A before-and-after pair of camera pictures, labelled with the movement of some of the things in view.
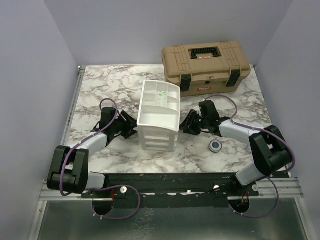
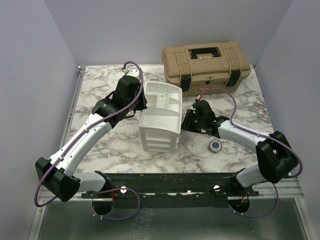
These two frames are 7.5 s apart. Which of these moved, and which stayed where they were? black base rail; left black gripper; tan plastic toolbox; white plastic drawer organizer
Moved: left black gripper
Stayed: black base rail; white plastic drawer organizer; tan plastic toolbox
